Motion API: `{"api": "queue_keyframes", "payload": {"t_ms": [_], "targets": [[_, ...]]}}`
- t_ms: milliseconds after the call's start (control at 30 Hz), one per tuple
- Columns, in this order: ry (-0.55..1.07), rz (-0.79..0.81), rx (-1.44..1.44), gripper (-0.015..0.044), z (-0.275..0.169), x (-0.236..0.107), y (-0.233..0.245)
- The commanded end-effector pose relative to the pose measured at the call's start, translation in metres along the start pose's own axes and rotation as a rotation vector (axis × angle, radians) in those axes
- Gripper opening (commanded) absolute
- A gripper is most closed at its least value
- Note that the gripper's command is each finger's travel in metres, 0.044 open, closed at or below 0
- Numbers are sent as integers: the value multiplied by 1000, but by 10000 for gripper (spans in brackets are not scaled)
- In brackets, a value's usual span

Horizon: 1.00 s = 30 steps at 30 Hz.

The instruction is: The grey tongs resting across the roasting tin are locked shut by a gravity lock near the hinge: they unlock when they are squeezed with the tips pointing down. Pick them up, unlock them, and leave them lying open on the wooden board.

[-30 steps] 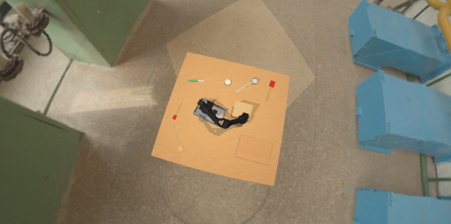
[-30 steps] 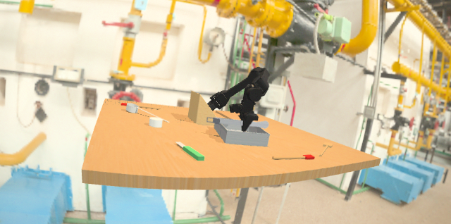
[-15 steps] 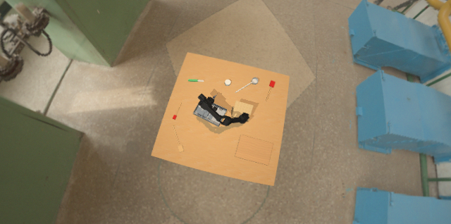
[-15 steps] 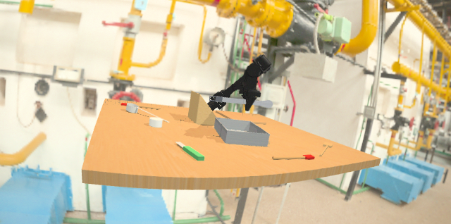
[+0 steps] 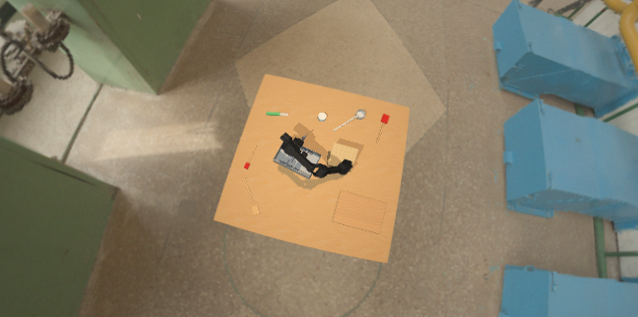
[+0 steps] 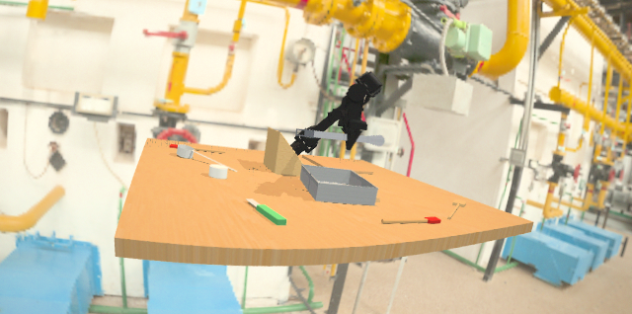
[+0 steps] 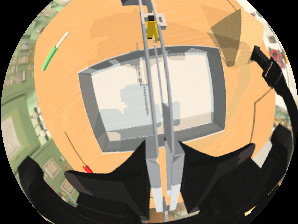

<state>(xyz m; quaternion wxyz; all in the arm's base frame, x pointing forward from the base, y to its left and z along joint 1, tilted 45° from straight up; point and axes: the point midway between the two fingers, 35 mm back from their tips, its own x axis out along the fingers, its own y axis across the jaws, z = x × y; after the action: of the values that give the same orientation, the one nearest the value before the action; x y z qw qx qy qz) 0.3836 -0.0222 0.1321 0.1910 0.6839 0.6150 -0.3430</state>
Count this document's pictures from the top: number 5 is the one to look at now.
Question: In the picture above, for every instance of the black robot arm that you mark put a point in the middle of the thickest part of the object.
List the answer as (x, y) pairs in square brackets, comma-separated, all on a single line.
[(292, 148)]

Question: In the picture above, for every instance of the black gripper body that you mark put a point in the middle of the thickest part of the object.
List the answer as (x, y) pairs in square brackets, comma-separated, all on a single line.
[(304, 153)]

